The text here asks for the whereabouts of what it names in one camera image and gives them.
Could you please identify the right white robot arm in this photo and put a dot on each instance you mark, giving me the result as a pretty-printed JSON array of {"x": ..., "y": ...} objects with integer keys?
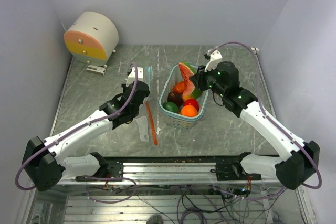
[{"x": 297, "y": 159}]

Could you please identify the watermelon slice toy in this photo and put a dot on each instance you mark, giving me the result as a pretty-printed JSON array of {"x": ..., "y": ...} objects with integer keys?
[{"x": 187, "y": 71}]

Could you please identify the green toy avocado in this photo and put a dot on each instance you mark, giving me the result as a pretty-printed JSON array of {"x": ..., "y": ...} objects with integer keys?
[{"x": 171, "y": 107}]

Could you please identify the clear zip top bag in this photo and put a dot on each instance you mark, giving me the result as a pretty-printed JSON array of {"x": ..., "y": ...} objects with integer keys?
[{"x": 144, "y": 120}]

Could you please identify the small white wall clip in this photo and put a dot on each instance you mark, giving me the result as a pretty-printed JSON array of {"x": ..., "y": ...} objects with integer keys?
[{"x": 255, "y": 50}]

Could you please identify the orange toy fruit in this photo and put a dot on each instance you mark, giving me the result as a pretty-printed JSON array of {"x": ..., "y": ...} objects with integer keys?
[{"x": 189, "y": 111}]

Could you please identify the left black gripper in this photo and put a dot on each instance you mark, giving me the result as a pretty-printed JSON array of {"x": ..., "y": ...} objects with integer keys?
[{"x": 124, "y": 87}]

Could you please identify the light blue plastic basket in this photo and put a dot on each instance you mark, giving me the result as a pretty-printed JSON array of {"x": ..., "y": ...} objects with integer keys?
[{"x": 175, "y": 119}]

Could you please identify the round cream drawer box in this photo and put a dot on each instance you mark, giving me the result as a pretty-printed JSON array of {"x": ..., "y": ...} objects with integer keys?
[{"x": 92, "y": 38}]

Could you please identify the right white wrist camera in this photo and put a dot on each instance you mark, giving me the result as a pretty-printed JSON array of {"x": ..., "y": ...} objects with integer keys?
[{"x": 214, "y": 58}]

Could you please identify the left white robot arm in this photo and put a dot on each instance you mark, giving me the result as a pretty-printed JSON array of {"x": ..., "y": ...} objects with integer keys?
[{"x": 48, "y": 161}]

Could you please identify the green yellow toy mango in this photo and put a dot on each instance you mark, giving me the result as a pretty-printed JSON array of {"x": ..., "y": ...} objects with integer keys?
[{"x": 191, "y": 94}]

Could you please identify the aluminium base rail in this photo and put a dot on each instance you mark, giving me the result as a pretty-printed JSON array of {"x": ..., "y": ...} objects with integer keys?
[{"x": 178, "y": 171}]

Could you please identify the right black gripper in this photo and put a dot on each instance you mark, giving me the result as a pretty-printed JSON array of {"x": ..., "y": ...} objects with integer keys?
[{"x": 198, "y": 78}]

